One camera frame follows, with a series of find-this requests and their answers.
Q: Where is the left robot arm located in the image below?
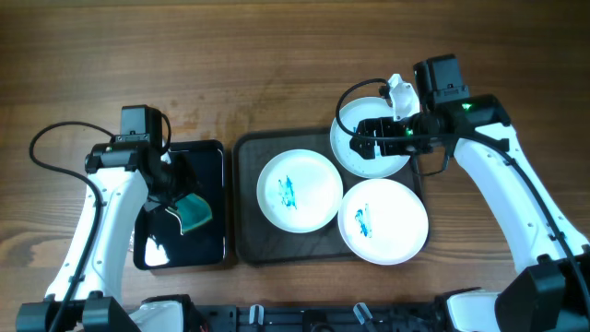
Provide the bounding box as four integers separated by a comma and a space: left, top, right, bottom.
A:
16, 143, 213, 331

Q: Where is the right black cable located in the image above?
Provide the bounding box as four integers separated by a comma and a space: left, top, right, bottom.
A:
334, 77, 590, 319

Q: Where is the white plate back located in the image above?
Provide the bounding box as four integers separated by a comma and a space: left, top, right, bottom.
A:
329, 97, 409, 179

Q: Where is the dark brown serving tray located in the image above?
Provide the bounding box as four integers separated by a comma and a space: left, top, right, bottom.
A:
231, 126, 431, 267

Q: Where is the green yellow sponge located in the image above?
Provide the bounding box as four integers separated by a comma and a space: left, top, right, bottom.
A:
166, 194, 213, 235

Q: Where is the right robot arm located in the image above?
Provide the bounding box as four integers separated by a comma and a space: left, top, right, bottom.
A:
351, 95, 589, 331

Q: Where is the white plate stained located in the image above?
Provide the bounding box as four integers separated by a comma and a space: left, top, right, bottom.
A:
337, 179, 429, 266
256, 149, 344, 233

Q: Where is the white plate front stained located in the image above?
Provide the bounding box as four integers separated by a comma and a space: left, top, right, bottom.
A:
337, 179, 429, 266

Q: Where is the black water tray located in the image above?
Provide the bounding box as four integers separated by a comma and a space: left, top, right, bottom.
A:
133, 140, 228, 270

